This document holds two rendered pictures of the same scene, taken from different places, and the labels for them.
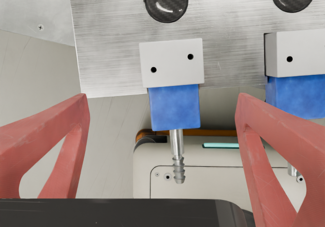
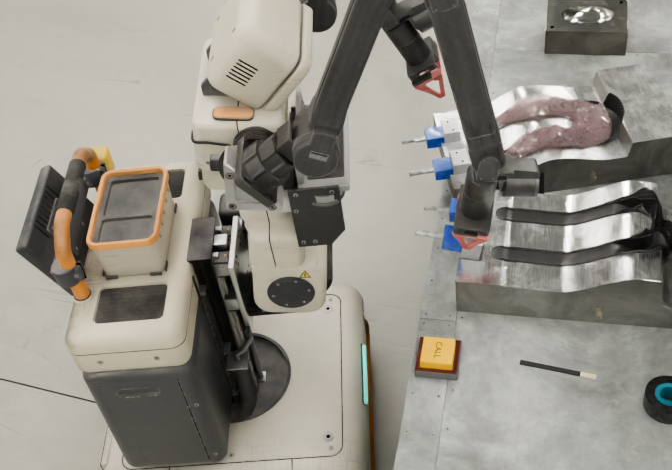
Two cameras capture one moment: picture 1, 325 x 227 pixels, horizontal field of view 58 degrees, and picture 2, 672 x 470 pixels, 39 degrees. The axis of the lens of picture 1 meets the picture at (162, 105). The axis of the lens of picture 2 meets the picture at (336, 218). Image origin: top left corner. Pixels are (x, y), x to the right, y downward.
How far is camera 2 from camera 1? 204 cm
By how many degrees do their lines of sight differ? 45
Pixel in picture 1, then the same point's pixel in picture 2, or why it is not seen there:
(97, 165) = not seen: hidden behind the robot
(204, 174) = (331, 341)
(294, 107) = (438, 162)
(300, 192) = (310, 439)
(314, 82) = (448, 166)
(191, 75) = (447, 130)
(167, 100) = (436, 130)
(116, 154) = not seen: hidden behind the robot
